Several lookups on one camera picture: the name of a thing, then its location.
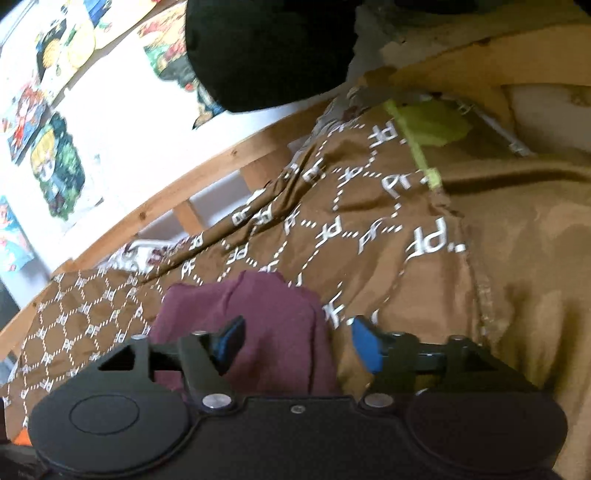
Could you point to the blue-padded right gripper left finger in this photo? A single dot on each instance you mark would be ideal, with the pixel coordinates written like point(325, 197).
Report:
point(205, 359)

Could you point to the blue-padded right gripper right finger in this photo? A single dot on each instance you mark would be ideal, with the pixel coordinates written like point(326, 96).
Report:
point(396, 360)

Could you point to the maroon long-sleeve shirt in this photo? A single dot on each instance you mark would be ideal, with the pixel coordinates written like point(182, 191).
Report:
point(286, 350)

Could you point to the white patterned pillow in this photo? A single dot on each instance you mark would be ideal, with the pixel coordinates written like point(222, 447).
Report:
point(150, 258)

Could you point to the brown PF-print blanket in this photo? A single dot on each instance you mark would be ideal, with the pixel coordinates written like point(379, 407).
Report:
point(500, 253)

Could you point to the lime green cloth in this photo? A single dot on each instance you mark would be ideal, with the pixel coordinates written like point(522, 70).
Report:
point(428, 123)

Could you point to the green cartoon wall poster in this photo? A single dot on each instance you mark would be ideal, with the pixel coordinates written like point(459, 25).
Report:
point(57, 167)

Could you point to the colourful flower wall poster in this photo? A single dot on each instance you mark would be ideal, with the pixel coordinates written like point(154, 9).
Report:
point(162, 38)

